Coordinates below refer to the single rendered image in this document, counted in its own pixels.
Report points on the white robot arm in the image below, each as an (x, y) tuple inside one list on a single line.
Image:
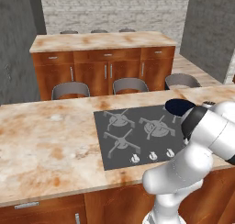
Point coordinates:
[(186, 169)]

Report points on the grey bar stool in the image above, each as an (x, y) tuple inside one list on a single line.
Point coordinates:
[(182, 79), (70, 87), (99, 31), (69, 32), (130, 84), (127, 30)]

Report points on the grey gas hob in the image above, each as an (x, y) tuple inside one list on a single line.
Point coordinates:
[(104, 136)]

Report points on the wooden island cupboard run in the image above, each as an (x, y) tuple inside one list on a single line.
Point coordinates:
[(91, 68)]

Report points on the silver hob knob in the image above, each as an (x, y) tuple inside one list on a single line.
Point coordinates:
[(134, 158), (170, 153), (153, 156)]

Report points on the wooden drawer front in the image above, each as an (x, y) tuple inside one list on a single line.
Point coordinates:
[(61, 202)]

